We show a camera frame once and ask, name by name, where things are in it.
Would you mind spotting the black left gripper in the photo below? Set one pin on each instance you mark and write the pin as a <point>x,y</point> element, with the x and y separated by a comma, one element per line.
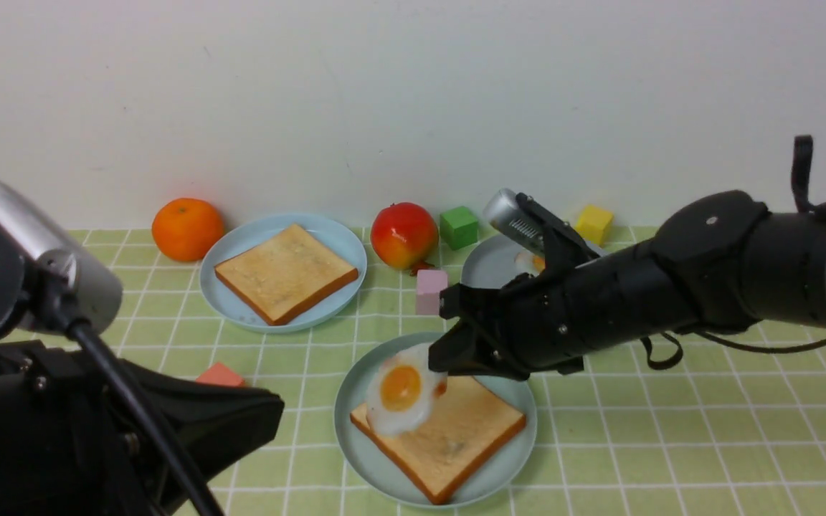
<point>67,447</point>

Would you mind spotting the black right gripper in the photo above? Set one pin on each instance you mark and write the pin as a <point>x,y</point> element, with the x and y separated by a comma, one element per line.
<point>529,326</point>

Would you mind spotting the toast slice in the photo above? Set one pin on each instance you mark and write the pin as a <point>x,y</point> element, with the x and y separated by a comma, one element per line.
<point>467,424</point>
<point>286,275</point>

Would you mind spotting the fried egg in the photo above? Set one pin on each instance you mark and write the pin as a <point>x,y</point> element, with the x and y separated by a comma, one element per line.
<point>528,263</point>
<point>402,394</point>

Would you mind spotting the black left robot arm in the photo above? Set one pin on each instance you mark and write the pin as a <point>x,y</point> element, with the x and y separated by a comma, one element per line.
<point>69,446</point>

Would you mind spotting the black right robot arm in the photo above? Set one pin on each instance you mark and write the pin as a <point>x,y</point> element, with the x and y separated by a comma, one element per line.
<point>714,269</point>

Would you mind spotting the salmon red cube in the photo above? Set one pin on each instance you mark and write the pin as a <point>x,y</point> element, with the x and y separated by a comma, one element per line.
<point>220,374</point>

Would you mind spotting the pink cube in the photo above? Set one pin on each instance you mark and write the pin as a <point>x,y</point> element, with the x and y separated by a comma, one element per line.
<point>430,284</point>

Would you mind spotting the grey plate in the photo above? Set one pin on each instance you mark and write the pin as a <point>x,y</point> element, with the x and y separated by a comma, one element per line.
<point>491,264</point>

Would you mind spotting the green cube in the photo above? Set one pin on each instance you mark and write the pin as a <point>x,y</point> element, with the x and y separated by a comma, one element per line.
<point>459,227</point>

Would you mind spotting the red yellow apple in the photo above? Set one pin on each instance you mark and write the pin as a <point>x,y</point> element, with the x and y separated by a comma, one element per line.
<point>403,236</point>

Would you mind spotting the teal front plate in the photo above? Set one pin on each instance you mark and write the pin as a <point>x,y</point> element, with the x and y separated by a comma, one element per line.
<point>366,459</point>

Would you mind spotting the light blue plate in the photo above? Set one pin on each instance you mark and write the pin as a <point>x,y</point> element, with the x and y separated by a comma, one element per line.
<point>339,238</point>

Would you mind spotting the yellow cube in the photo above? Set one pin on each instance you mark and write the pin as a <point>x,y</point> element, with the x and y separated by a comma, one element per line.
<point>594,224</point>

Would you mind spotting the orange fruit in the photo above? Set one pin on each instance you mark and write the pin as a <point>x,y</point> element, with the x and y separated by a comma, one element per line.
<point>185,229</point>

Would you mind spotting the green checkered tablecloth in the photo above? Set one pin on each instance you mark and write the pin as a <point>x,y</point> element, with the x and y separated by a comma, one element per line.
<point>724,433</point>

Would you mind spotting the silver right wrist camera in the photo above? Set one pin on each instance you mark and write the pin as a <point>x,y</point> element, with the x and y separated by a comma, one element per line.
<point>519,217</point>

